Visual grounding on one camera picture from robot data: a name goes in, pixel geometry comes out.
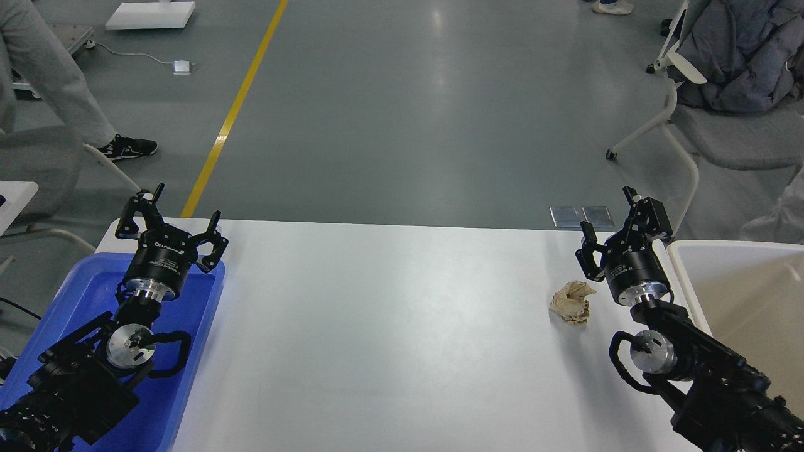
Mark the brown paper ball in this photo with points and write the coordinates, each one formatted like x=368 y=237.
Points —
x=570 y=302

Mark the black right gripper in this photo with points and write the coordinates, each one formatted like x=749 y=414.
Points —
x=627 y=260

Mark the person in grey clothes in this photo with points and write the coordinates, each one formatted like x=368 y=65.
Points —
x=30 y=47

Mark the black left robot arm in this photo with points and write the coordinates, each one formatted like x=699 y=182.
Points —
x=86 y=381

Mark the white frame chair right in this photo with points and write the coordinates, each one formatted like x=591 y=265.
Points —
x=741 y=141

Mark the grey jacket on chair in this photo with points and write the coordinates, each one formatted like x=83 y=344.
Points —
x=750 y=53

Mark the person in white clothes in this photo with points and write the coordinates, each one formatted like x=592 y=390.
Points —
x=784 y=224

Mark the metal floor plate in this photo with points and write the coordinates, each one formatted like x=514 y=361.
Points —
x=566 y=217
x=598 y=216

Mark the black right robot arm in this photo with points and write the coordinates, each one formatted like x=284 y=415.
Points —
x=719 y=401

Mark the white side table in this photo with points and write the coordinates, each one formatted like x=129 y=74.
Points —
x=17 y=195

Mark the metal floor plate right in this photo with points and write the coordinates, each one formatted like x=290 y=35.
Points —
x=598 y=216

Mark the white shoe background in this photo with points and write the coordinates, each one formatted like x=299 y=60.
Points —
x=614 y=8

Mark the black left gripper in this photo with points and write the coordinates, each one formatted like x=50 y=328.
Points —
x=159 y=262

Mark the white flat board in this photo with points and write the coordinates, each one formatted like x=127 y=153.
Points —
x=151 y=15

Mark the grey chair left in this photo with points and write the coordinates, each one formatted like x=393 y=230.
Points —
x=49 y=156

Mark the beige plastic bin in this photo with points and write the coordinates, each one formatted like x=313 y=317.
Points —
x=749 y=296

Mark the metal floor plate left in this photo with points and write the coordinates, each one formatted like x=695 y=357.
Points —
x=566 y=217

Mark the white power adapter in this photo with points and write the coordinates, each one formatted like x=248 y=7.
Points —
x=181 y=67

